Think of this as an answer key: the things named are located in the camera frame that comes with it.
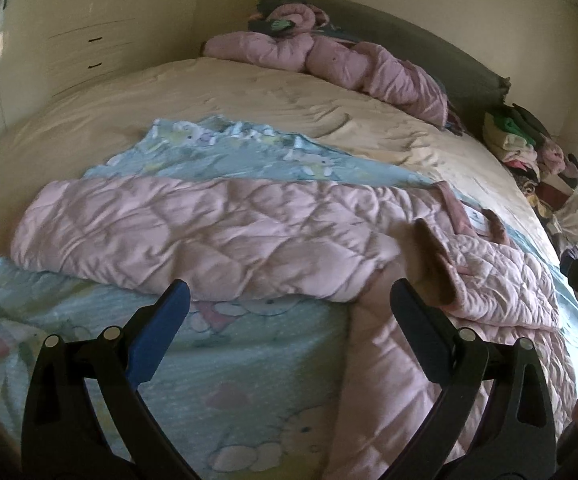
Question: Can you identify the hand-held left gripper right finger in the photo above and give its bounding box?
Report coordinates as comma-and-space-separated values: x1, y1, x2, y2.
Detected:
384, 280, 557, 480

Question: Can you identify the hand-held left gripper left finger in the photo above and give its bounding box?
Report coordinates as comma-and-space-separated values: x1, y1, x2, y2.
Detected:
21, 280, 192, 480

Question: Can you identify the pink quilted blanket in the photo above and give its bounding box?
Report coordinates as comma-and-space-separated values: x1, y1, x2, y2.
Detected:
10, 177, 578, 480

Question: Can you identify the pile of folded clothes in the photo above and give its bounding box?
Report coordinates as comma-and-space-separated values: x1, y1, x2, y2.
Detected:
484, 102, 578, 221

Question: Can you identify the light blue printed blanket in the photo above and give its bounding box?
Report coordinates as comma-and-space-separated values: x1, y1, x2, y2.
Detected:
0, 117, 578, 480

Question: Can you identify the bed with cream sheet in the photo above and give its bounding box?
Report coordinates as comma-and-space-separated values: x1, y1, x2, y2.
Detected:
0, 55, 578, 480

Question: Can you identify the bundled pink comforter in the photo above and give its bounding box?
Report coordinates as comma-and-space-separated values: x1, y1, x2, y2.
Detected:
203, 2, 452, 128

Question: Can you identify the grey padded headboard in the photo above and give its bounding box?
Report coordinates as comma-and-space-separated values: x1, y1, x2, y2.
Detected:
256, 0, 512, 136

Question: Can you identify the cream wardrobe with drawers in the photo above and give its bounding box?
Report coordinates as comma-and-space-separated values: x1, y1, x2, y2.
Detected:
0, 0, 210, 133

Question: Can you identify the dark green patterned cloth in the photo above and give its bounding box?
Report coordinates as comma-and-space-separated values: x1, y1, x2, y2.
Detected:
248, 18, 296, 37

